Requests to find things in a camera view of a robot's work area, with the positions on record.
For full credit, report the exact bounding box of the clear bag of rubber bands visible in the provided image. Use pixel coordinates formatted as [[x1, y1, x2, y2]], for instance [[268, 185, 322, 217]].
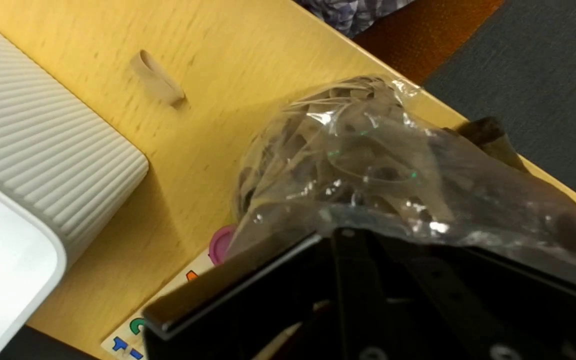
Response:
[[224, 74, 576, 283]]

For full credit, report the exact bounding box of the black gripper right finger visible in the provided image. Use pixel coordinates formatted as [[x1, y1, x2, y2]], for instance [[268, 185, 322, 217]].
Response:
[[365, 234, 576, 360]]

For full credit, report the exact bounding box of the orange chair with clothes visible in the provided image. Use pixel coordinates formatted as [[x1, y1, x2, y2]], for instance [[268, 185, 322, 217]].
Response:
[[353, 0, 509, 86]]

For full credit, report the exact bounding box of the tan rubber band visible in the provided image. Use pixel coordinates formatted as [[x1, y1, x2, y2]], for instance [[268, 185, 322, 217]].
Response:
[[128, 49, 189, 108]]

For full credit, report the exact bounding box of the white plastic storage container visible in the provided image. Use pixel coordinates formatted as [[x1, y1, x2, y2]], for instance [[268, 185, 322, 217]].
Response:
[[0, 9, 153, 360]]

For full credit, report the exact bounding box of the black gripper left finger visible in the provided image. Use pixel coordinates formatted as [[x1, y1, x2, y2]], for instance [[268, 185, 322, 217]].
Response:
[[143, 229, 344, 360]]

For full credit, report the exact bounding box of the purple floral cloth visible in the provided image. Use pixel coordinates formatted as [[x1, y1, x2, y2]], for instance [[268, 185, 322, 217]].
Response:
[[296, 0, 415, 38]]

